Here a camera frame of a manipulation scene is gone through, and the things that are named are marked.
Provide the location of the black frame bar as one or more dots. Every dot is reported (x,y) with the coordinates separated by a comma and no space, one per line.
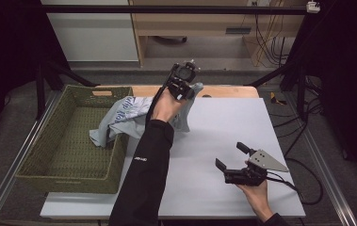
(135,9)

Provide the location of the wooden desk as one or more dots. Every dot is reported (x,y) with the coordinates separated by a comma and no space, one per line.
(198,23)

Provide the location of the light blue printed t-shirt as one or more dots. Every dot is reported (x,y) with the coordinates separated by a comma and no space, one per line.
(129,117)

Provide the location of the white cabinet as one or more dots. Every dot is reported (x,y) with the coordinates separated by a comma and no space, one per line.
(94,34)

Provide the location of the black curtain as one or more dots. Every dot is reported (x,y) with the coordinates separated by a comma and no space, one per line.
(345,78)
(6,47)

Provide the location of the yellow black tape piece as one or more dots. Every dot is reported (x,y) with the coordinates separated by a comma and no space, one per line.
(276,100)

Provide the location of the white table mat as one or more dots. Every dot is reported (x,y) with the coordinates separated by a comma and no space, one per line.
(217,125)

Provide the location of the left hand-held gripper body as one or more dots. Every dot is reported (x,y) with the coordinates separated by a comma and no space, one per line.
(184,73)

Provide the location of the person's right hand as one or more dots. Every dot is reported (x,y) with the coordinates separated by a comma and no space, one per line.
(257,196)

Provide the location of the grey power strip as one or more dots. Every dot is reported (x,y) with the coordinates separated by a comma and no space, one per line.
(238,30)

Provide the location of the green woven basket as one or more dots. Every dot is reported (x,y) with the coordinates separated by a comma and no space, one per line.
(72,147)

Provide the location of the black stand legs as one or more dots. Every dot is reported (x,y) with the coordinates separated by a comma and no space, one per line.
(292,72)
(45,78)

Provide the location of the aluminium rail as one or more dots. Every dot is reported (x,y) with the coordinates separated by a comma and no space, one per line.
(327,166)
(12,169)

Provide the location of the white plug adapter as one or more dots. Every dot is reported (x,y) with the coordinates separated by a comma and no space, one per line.
(313,6)

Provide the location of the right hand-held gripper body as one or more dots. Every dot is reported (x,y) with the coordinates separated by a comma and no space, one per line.
(248,175)

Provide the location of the person's left hand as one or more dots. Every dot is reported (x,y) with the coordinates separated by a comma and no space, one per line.
(166,108)

